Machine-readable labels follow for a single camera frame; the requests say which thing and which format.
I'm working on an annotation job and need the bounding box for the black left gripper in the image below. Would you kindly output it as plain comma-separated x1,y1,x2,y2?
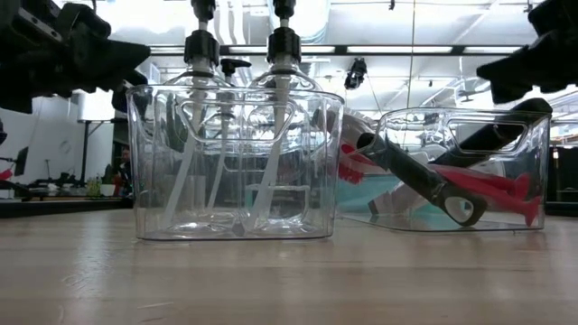
0,0,153,114

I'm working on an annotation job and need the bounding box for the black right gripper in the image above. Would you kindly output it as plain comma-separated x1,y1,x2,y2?
476,0,578,106

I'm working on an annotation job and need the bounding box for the black-handled white bristle brush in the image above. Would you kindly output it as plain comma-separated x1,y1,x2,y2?
368,97,555,218

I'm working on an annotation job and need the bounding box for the clear pump bottle black top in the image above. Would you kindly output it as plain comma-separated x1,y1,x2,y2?
205,57,254,213
238,0,327,234
160,0,238,231

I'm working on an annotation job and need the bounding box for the red dish brush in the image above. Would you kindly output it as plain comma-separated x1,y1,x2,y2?
338,142,532,200
338,160,543,228

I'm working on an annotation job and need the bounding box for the clear plastic storage bin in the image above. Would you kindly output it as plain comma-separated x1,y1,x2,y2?
126,84,346,241
336,106,554,234

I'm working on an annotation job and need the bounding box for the black loop-handled white bristle brush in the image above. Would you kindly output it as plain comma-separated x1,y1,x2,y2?
333,112,489,228

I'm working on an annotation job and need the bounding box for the person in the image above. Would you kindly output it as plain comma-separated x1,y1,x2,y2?
117,146,135,199

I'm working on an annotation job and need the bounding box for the dark background cabinet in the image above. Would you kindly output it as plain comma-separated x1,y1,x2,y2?
545,144,578,214

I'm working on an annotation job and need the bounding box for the dark background monitor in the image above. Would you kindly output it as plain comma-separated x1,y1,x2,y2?
13,146,29,177

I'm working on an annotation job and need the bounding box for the dark background workbench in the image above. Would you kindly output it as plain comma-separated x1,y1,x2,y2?
0,180,135,218

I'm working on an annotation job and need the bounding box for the black overhead light bar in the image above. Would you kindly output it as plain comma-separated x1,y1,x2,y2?
148,43,527,57

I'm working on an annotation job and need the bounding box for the black post stand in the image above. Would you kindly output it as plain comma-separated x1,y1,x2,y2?
77,117,107,184

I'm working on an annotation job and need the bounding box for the thin hanging cable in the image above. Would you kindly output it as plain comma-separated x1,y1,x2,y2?
408,0,415,109

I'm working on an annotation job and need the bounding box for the black hanging ceiling camera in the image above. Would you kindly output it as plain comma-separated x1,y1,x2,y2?
343,57,368,90

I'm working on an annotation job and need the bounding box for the silver ceiling duct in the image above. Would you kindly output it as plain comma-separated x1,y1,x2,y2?
295,0,331,89

